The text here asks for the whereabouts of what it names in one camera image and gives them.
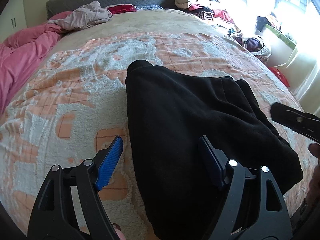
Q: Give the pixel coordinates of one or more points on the pile of colourful clothes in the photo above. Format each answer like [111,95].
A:
[232,20]

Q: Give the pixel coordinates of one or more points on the white box with green edge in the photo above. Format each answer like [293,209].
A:
[280,46]

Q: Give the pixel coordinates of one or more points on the red cloth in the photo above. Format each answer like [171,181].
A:
[121,8]

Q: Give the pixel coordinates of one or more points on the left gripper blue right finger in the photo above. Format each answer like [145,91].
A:
[217,161]

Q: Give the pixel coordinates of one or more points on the mauve crumpled garment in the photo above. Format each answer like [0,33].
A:
[84,17]

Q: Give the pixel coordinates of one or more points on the red plastic bag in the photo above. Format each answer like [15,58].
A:
[280,76]

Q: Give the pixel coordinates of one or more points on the orange white patterned blanket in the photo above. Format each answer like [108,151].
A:
[75,104]

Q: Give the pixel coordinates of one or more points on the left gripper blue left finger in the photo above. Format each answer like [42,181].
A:
[106,160]

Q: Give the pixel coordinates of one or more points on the pink duvet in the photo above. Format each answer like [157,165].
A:
[21,55]

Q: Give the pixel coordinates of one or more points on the black IKISS sweater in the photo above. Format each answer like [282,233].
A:
[167,114]

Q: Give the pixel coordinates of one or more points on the left hand, painted nails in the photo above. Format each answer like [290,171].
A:
[118,231]

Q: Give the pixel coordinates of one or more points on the cream wardrobe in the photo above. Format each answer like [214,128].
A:
[12,18]

